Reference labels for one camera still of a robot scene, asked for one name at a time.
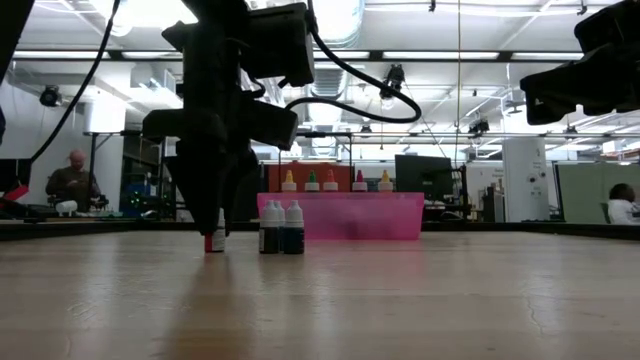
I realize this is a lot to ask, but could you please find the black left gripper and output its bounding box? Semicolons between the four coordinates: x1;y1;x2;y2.
141;0;300;237

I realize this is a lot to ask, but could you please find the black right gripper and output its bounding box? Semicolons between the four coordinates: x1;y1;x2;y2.
519;43;640;126

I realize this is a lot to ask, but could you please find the small red dropper bottle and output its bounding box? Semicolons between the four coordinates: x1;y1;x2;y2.
204;207;227;254

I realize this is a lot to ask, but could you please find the orange partition panel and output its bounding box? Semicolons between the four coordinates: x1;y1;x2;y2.
264;162;354;194

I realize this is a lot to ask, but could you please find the white building column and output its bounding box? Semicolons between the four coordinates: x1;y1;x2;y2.
501;137;551;223

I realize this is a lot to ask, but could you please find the grey-green partition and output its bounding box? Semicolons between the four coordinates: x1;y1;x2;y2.
554;162;640;225

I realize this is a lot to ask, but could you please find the black overhead beam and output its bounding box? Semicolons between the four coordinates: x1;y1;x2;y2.
9;48;586;64

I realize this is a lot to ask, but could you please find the person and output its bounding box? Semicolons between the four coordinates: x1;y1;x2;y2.
44;148;104;211
605;182;640;226

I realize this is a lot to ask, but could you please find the pink plastic tray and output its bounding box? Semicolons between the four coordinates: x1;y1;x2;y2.
257;191;426;242

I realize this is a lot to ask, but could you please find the black monitor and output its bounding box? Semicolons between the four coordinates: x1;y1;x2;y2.
393;153;454;204
0;157;33;194

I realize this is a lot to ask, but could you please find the small red object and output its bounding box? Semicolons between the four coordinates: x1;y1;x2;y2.
0;183;30;207

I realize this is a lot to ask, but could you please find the black overhead rail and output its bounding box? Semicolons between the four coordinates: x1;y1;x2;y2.
82;130;640;140

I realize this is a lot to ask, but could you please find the black aluminium table frame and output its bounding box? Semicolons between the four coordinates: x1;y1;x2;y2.
0;219;640;242

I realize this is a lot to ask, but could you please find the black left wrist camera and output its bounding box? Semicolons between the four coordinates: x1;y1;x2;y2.
242;1;317;89

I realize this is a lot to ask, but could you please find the silver ventilation duct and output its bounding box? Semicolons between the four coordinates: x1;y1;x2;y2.
309;0;366;49

